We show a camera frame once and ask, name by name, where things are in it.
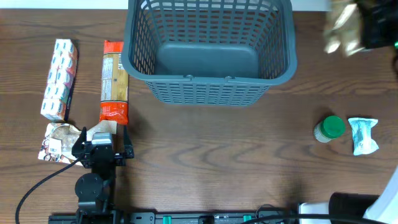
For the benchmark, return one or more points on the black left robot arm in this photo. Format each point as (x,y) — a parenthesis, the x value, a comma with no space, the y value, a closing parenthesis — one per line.
(95,190)

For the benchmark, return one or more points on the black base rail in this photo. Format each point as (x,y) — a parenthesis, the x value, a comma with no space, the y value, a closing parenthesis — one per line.
(161,218)

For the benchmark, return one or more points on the green lid jar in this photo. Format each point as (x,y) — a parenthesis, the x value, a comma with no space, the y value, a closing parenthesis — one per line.
(332,127)

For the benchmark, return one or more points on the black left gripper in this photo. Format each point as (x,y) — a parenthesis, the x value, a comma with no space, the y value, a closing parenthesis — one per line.
(101,156)

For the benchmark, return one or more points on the teal wipes packet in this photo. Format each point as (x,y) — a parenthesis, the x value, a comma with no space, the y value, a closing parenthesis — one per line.
(361,133)

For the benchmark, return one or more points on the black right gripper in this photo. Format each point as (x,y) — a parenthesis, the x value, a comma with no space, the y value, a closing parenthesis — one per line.
(374,34)

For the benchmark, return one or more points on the gold coffee bag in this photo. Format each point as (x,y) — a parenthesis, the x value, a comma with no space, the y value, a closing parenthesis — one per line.
(343,28)

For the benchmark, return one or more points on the red spaghetti packet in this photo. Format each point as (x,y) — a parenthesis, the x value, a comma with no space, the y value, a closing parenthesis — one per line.
(114,85)

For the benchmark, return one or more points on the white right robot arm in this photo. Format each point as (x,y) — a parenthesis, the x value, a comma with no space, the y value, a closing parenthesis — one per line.
(354,208)

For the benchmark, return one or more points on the tissue pack multipack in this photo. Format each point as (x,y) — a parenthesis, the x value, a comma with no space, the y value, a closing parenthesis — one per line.
(60,81)

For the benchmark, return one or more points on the crumpled snack bag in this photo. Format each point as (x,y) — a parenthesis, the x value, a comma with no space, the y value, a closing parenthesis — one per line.
(60,138)

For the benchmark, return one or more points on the grey plastic basket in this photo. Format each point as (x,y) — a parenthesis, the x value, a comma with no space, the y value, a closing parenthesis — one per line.
(210,52)

